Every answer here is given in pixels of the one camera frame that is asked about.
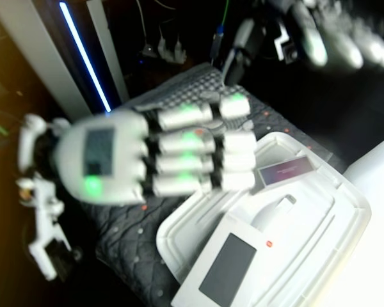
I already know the long white box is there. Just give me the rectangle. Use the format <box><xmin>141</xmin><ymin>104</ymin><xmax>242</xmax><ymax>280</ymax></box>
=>
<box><xmin>171</xmin><ymin>209</ymin><xmax>287</xmax><ymax>307</ymax></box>

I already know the small purple box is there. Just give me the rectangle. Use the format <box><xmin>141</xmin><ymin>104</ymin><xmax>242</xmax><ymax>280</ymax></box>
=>
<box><xmin>257</xmin><ymin>155</ymin><xmax>315</xmax><ymax>188</ymax></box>

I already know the white power strip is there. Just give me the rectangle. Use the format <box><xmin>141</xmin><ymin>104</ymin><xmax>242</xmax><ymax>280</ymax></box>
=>
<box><xmin>137</xmin><ymin>43</ymin><xmax>188</xmax><ymax>65</ymax></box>

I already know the white plastic lid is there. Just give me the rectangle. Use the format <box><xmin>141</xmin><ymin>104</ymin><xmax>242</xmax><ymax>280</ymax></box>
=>
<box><xmin>156</xmin><ymin>131</ymin><xmax>372</xmax><ymax>307</ymax></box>

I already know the grey printed quilt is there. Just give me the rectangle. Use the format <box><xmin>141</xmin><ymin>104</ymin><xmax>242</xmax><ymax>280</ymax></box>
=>
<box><xmin>79</xmin><ymin>62</ymin><xmax>349</xmax><ymax>307</ymax></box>

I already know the blue white light strip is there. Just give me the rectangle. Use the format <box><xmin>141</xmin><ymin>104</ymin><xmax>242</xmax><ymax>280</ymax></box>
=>
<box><xmin>58</xmin><ymin>1</ymin><xmax>112</xmax><ymax>113</ymax></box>

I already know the white plug adapter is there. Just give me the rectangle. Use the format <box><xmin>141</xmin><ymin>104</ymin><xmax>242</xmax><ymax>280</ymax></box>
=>
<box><xmin>157</xmin><ymin>27</ymin><xmax>172</xmax><ymax>57</ymax></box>
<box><xmin>172</xmin><ymin>33</ymin><xmax>188</xmax><ymax>62</ymax></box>

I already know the white storage container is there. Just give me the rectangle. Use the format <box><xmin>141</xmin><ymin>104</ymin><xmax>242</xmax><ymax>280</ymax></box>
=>
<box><xmin>343</xmin><ymin>130</ymin><xmax>384</xmax><ymax>307</ymax></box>

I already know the narrow white post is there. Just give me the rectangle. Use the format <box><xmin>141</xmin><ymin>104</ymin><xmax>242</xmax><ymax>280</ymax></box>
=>
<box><xmin>86</xmin><ymin>0</ymin><xmax>130</xmax><ymax>104</ymax></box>

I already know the wide white post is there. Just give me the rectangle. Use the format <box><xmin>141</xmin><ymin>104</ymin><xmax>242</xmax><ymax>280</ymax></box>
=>
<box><xmin>0</xmin><ymin>0</ymin><xmax>93</xmax><ymax>120</ymax></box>

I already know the thin white cable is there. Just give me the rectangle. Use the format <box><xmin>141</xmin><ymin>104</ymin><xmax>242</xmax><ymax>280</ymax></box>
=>
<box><xmin>135</xmin><ymin>0</ymin><xmax>150</xmax><ymax>49</ymax></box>

